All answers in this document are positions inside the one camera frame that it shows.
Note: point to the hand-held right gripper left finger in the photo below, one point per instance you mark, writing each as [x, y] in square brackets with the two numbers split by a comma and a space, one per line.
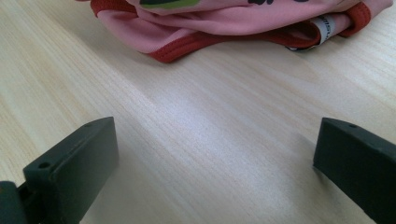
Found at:
[71, 174]

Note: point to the pink patterned garment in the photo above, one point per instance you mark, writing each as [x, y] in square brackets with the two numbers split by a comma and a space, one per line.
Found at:
[224, 21]

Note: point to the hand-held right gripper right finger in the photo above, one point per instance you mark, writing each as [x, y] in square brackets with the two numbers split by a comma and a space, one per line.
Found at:
[358, 165]

